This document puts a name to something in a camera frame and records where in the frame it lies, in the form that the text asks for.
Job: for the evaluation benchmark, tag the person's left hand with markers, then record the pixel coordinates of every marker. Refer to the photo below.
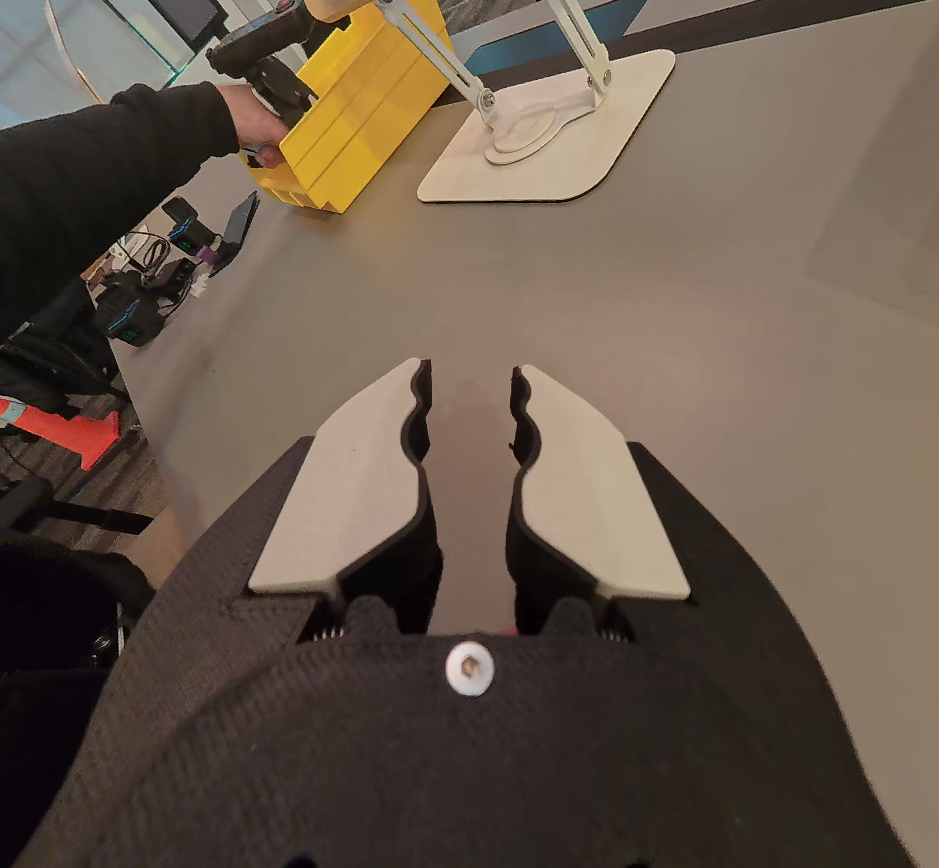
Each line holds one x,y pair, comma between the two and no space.
257,127

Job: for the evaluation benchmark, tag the white adjustable stand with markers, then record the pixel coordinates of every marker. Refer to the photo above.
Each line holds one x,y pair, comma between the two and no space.
550,149

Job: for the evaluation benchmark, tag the person's left forearm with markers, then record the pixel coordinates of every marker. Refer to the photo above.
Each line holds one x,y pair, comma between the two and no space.
95,178

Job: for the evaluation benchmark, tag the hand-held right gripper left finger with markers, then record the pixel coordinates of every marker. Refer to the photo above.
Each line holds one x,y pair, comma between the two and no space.
345,494

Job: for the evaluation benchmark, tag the blue flat panel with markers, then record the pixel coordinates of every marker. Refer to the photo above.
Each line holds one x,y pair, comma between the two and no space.
572,28

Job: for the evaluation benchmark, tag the black device with blue light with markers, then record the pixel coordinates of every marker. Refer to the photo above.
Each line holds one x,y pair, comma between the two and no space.
187,226
128,314

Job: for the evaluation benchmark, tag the orange safety item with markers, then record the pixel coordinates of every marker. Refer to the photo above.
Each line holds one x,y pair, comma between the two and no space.
70,435

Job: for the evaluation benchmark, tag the yellow plastic bin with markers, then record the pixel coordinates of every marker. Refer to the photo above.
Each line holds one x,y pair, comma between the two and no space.
352,120

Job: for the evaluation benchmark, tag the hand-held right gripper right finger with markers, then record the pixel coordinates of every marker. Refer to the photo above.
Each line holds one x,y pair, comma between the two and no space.
587,494

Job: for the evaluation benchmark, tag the black power strip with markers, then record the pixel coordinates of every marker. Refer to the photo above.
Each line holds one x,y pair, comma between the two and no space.
172,277

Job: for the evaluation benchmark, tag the dark tablet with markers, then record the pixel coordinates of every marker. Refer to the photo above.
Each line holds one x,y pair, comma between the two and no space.
238,226

